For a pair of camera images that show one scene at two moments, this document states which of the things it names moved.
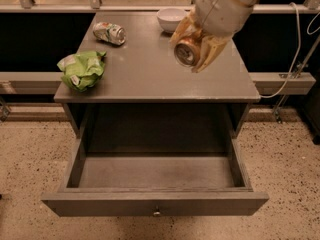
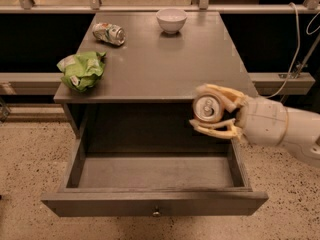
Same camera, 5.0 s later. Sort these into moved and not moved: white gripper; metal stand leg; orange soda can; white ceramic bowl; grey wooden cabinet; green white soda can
Moved: white gripper; orange soda can
Not moved: white ceramic bowl; metal stand leg; green white soda can; grey wooden cabinet
